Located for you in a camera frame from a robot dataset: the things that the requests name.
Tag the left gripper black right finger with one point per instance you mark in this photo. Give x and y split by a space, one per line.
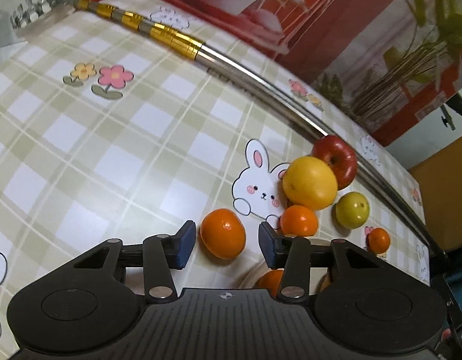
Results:
296 256

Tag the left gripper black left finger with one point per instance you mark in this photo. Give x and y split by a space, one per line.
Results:
157 256

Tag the red apple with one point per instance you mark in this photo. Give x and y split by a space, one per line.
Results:
339 156

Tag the beige round plate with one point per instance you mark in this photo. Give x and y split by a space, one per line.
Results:
317 272

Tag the small orange tangerine by lemon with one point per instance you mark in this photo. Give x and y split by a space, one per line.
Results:
298 220

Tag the green round fruit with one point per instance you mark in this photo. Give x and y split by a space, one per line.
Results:
352 210

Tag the large yellow lemon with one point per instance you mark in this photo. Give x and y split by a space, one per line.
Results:
309 181

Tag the small yellow-orange kumquat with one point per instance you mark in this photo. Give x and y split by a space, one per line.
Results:
379 240

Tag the checked bunny tablecloth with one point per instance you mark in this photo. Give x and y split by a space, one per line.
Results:
79 166

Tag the black exercise bike seat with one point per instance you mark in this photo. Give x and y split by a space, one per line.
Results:
455 104

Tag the printed room backdrop poster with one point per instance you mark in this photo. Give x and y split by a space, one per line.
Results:
385 63

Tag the white appliance at table edge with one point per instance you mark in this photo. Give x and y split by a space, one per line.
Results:
10 43

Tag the telescopic metal pole with rake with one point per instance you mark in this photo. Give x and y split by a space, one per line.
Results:
25 18

